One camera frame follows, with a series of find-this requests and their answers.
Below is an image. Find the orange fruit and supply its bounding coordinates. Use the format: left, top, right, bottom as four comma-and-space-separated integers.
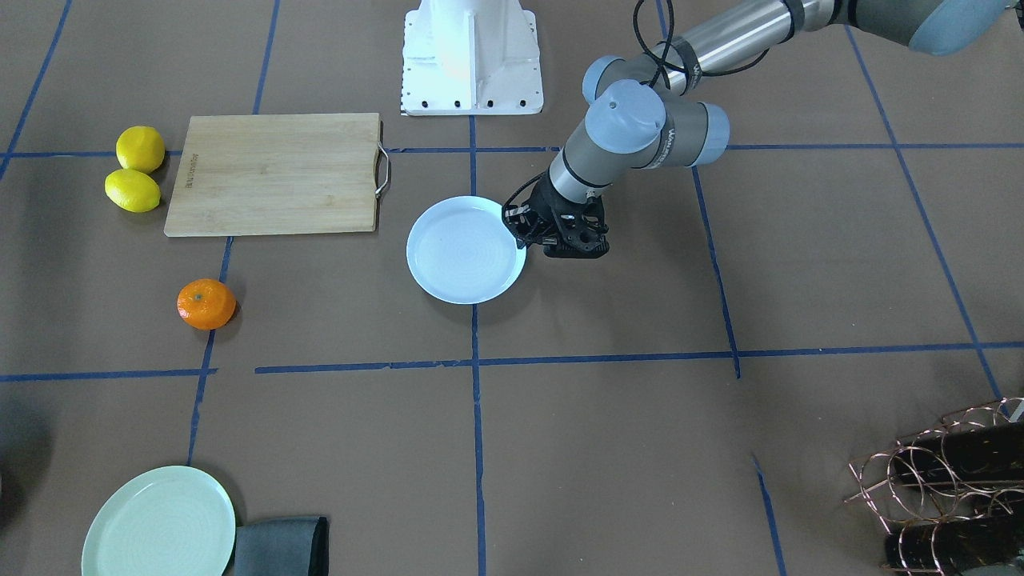
176, 278, 238, 330

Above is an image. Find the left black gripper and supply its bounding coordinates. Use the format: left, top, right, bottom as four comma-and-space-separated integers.
502, 178, 610, 258

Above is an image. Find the grey folded cloth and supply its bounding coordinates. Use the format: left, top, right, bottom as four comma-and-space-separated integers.
233, 515, 330, 575

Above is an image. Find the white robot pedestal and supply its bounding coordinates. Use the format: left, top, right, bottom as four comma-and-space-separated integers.
400, 1, 545, 117

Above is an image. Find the light green plate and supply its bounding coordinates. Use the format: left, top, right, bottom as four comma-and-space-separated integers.
80, 466, 234, 575

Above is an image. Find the wooden cutting board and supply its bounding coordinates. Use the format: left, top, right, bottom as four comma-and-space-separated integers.
164, 113, 389, 238

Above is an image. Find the yellow lemon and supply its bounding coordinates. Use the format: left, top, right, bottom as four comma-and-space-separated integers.
105, 168, 162, 213
114, 126, 167, 174

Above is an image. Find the light blue plate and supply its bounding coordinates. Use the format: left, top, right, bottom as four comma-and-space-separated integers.
406, 196, 527, 305

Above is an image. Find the copper wire bottle rack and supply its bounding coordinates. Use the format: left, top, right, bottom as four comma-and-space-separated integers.
847, 398, 1023, 575

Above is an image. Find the dark wine bottle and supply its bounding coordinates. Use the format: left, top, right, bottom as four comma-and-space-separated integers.
884, 515, 1023, 575
889, 422, 1023, 490

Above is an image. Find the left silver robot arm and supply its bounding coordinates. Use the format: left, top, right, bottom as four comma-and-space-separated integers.
500, 1, 1008, 258

